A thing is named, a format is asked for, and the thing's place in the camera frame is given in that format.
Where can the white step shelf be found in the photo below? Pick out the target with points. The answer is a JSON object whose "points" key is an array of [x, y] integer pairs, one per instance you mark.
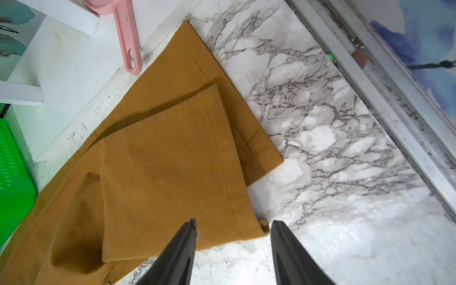
{"points": [[82, 78]]}

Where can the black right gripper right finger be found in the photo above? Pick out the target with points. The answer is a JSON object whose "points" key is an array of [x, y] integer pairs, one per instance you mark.
{"points": [[292, 263]]}

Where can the pink dustpan brush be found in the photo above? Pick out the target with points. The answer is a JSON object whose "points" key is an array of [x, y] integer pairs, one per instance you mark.
{"points": [[123, 13]]}

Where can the green plastic basket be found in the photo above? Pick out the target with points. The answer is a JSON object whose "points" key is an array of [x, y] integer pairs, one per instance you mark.
{"points": [[18, 194]]}

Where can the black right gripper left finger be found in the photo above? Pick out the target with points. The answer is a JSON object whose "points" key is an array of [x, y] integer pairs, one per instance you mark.
{"points": [[175, 263]]}

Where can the brown long pants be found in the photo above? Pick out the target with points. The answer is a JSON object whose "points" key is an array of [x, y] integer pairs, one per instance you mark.
{"points": [[182, 144]]}

